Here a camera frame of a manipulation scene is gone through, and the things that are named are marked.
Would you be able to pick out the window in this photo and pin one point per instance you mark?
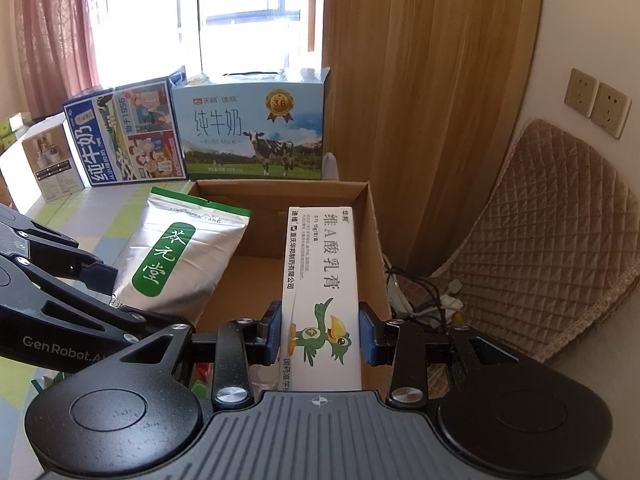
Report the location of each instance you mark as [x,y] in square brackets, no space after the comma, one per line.
[210,10]

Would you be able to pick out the silver foil tea bag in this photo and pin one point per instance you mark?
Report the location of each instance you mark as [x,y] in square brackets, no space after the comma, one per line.
[185,250]

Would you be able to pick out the light blue cow milk box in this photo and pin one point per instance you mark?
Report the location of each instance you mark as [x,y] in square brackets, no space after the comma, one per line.
[250,130]

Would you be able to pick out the checked cloth desktop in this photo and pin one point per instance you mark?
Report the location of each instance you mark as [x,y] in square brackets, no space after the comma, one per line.
[100,220]

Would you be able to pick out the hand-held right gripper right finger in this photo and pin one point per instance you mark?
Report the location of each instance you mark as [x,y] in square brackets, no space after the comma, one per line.
[367,335]

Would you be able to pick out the stack of green tissue packs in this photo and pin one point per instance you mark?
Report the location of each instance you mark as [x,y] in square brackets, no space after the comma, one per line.
[12,127]

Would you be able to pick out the white product picture box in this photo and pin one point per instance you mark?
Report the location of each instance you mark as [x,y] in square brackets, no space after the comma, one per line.
[52,165]

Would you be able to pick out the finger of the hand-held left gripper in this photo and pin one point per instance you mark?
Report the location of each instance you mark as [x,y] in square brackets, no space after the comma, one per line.
[100,310]
[100,277]

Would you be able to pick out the brown quilted chair cushion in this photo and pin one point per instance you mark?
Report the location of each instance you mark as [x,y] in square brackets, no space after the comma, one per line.
[550,240]

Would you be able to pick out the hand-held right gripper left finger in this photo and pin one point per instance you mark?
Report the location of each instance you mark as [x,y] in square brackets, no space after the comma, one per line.
[272,332]

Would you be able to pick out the white duck print medicine box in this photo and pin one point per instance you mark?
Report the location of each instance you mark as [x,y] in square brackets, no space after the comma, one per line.
[320,270]

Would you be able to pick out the brown cardboard box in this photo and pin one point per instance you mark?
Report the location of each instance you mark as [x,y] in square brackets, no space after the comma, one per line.
[260,230]

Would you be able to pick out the wooden panel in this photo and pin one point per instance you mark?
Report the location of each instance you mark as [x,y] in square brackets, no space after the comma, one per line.
[430,85]

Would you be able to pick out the beige wall socket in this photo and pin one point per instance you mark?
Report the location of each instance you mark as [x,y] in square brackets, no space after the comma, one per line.
[611,110]
[581,91]

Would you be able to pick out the dark blue milk carton box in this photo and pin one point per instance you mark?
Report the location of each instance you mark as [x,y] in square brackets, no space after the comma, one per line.
[125,135]

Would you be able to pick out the pink curtain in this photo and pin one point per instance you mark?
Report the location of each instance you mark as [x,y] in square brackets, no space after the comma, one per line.
[45,25]

